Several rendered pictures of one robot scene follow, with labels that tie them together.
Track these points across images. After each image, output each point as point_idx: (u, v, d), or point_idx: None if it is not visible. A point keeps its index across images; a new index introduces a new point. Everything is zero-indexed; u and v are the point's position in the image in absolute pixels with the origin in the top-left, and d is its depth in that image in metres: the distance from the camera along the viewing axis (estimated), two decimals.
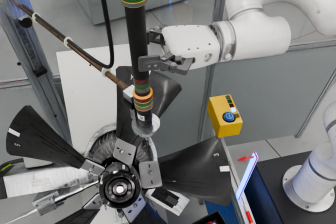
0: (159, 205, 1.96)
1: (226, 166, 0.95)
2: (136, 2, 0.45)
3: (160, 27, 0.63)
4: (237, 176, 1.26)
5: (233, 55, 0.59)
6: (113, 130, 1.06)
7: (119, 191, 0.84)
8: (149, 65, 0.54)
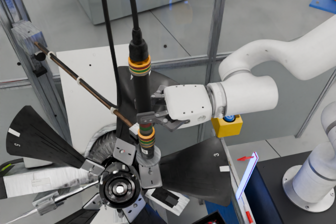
0: (159, 205, 1.96)
1: (226, 166, 0.95)
2: (142, 72, 0.56)
3: (161, 90, 0.71)
4: (237, 176, 1.26)
5: (225, 114, 0.68)
6: (113, 130, 1.06)
7: (119, 191, 0.84)
8: (145, 120, 0.66)
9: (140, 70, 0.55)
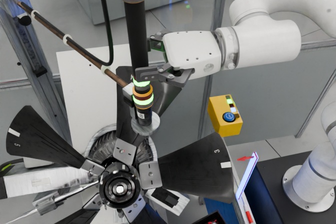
0: (159, 205, 1.96)
1: (227, 162, 0.93)
2: None
3: (162, 33, 0.61)
4: (237, 176, 1.26)
5: (237, 63, 0.56)
6: (113, 130, 1.06)
7: (119, 191, 0.84)
8: (146, 77, 0.53)
9: None
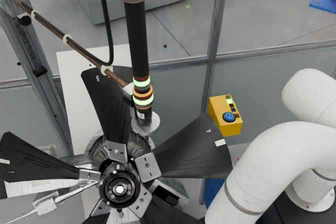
0: None
1: None
2: None
3: None
4: None
5: None
6: None
7: (117, 190, 0.84)
8: None
9: None
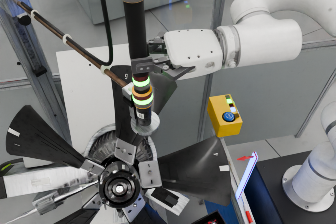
0: (159, 205, 1.96)
1: None
2: None
3: (161, 37, 0.59)
4: (237, 176, 1.26)
5: (238, 62, 0.56)
6: (113, 130, 1.06)
7: (117, 189, 0.84)
8: (142, 68, 0.54)
9: None
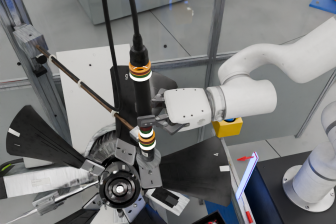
0: (159, 205, 1.96)
1: None
2: (142, 77, 0.57)
3: (161, 94, 0.72)
4: (237, 176, 1.26)
5: (224, 117, 0.69)
6: (113, 130, 1.06)
7: (117, 189, 0.84)
8: (146, 123, 0.67)
9: (140, 76, 0.56)
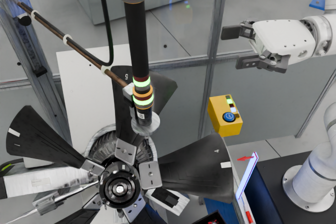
0: (159, 205, 1.96)
1: None
2: None
3: (249, 21, 0.63)
4: (237, 176, 1.26)
5: (327, 51, 0.58)
6: (113, 130, 1.06)
7: (117, 189, 0.84)
8: (247, 64, 0.55)
9: None
